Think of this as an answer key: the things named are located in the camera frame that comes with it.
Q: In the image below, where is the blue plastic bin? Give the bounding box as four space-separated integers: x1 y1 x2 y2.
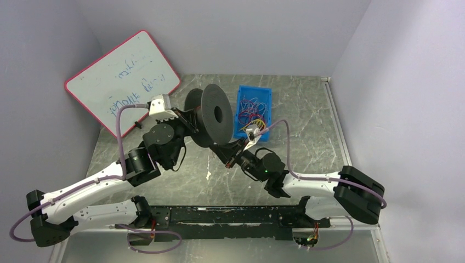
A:
233 85 272 139

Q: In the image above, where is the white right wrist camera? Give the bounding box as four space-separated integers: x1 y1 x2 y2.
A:
243 124 268 151

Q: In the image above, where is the grey perforated cable spool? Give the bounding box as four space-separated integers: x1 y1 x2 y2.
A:
184 84 234 148

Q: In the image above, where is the pink framed whiteboard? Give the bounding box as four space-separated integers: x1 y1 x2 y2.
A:
64 30 180 136

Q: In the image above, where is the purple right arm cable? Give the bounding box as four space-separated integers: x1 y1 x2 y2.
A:
256 119 388 252

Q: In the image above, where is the yellow wire bundle in bin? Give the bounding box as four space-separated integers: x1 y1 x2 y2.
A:
237 118 268 133

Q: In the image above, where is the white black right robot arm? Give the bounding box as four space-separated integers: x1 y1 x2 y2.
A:
210 140 385 225

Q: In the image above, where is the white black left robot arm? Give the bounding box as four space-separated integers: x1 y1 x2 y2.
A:
26 108 199 247

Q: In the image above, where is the red wire tangle in bin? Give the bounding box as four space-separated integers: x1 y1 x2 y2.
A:
237 96 270 122

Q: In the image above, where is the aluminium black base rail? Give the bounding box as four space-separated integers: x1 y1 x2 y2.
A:
60 205 381 242

